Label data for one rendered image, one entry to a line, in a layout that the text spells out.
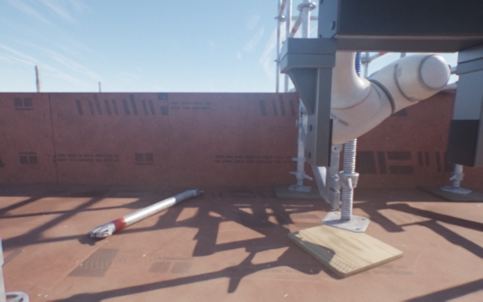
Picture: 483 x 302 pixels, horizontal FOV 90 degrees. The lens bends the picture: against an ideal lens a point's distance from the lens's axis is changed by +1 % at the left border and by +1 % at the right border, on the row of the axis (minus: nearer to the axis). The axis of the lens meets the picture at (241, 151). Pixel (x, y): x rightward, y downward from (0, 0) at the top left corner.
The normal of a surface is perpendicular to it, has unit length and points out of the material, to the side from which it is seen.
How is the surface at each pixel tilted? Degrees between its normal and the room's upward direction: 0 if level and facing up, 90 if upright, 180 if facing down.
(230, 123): 90
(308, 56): 90
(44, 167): 90
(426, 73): 87
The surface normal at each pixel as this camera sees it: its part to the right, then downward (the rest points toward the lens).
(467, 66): -1.00, 0.00
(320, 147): 0.02, 0.13
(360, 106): 0.15, 0.48
